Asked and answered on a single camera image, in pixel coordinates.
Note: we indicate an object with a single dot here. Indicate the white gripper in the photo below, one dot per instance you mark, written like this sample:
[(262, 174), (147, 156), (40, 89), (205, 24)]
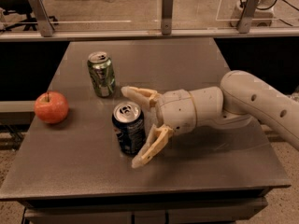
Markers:
[(176, 111)]

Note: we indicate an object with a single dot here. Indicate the blue pepsi can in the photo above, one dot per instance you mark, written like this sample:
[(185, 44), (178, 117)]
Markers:
[(128, 122)]

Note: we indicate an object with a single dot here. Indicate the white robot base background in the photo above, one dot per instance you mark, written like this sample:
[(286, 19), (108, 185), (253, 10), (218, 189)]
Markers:
[(263, 14)]

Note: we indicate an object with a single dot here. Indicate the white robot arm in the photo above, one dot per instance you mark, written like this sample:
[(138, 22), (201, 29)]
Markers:
[(240, 97)]

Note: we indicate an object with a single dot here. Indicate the green soda can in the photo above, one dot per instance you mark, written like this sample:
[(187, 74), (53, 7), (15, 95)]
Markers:
[(102, 73)]

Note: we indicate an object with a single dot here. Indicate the red apple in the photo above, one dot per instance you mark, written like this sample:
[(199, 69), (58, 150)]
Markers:
[(51, 107)]

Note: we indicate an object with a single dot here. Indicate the black office chair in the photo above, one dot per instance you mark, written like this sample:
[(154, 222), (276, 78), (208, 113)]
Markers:
[(21, 7)]

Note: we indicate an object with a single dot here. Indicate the middle metal bracket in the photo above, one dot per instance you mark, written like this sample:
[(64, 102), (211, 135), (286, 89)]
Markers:
[(166, 21)]

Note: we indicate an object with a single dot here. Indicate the metal bracket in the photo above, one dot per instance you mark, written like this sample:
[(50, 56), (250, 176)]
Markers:
[(247, 15), (166, 21), (45, 27)]

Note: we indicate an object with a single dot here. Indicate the left metal bracket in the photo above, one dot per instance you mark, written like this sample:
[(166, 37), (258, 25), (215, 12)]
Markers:
[(45, 27)]

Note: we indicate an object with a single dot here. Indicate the right metal bracket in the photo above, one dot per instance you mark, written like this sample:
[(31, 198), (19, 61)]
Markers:
[(247, 15)]

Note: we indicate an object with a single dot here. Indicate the black cable background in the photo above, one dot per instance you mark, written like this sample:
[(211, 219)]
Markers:
[(283, 11)]

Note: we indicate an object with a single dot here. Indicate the metal rail beam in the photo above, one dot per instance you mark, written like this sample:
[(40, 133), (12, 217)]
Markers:
[(145, 34)]

